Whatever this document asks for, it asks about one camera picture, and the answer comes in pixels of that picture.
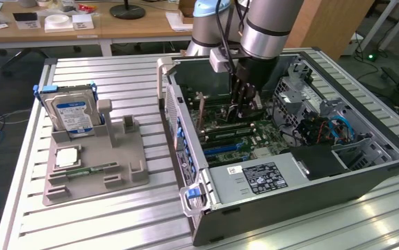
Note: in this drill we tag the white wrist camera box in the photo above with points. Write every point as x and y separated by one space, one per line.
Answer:
217 61

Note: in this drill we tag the open black PC case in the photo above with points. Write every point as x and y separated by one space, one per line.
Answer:
289 208

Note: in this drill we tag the white desk frame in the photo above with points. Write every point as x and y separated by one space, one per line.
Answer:
380 23

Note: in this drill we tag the blue case latch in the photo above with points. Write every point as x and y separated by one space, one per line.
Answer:
191 194

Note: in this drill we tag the green RAM stick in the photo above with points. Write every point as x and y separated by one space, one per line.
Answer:
81 172

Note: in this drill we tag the black round lamp base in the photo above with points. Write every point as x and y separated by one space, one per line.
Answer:
126 11

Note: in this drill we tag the red small objects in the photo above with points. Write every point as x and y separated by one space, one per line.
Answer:
85 8

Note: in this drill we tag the black installed RAM stick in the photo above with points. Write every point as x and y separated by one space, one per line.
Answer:
231 133

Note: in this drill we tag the RAM memory stick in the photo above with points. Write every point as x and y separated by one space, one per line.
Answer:
201 112

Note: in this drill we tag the brown cardboard box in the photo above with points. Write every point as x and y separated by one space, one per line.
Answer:
185 7

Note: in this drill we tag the grey power supply unit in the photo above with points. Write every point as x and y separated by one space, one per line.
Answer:
227 187

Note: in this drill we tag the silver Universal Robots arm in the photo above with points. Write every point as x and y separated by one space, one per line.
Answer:
265 31

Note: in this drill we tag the white box with black top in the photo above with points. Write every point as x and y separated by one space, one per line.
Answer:
26 20

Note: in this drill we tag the plain white box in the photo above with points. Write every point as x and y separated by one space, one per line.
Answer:
82 22

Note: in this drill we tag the blue expansion slot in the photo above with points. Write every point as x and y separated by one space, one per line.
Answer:
220 149

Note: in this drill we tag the long wooden desk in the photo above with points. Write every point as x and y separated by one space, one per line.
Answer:
133 28

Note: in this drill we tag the green motherboard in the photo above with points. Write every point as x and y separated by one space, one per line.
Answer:
263 135

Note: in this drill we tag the grey plastic parts rack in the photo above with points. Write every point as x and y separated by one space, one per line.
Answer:
94 187

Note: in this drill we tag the white box with tape roll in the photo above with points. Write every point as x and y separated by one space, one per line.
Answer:
58 23

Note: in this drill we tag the hard disk in blue carrier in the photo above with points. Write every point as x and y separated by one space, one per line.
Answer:
70 114

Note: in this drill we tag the silver CPU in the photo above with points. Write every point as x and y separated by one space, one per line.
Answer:
65 157

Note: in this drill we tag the metal disk bay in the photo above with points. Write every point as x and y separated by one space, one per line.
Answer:
369 151

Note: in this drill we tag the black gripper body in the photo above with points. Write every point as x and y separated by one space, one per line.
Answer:
256 70

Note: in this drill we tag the stack of white papers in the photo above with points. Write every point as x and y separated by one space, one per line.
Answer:
178 22

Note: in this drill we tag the green indicator light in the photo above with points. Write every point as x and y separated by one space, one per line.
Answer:
371 56

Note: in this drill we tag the wooden cabinet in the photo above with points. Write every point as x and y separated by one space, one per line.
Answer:
331 26

